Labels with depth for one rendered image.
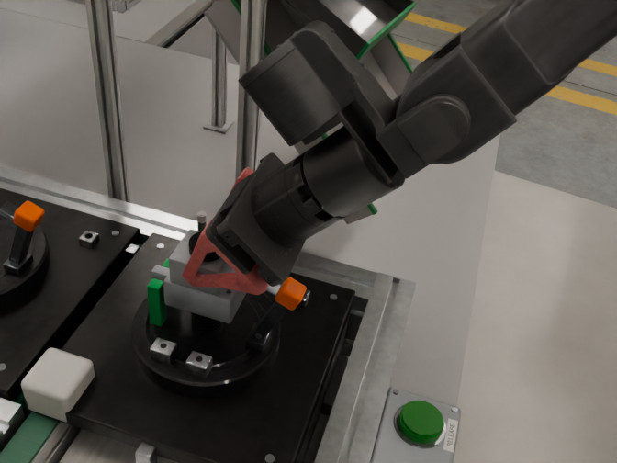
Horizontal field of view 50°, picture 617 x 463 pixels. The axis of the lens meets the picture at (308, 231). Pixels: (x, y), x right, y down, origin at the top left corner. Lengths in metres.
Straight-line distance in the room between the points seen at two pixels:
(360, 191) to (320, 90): 0.07
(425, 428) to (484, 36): 0.35
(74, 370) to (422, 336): 0.42
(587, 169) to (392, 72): 2.11
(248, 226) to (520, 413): 0.44
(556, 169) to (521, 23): 2.53
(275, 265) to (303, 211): 0.05
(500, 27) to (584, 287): 0.63
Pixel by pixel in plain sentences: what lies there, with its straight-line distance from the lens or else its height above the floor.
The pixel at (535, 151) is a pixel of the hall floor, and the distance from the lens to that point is 3.02.
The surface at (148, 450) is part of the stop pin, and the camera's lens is 0.59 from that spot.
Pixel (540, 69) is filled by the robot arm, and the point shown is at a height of 1.31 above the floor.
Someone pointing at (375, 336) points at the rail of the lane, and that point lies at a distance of 0.70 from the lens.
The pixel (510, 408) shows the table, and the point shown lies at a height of 0.86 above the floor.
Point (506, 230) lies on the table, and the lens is 1.04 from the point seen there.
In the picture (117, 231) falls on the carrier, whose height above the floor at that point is 0.97.
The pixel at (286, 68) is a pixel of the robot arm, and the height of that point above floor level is 1.27.
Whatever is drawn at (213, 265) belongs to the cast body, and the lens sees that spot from 0.56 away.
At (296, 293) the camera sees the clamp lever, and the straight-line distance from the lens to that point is 0.56.
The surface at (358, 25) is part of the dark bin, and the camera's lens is 0.71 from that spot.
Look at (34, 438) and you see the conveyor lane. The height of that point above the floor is 0.95.
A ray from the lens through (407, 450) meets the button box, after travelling 0.62.
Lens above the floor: 1.47
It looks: 40 degrees down
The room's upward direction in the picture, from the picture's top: 8 degrees clockwise
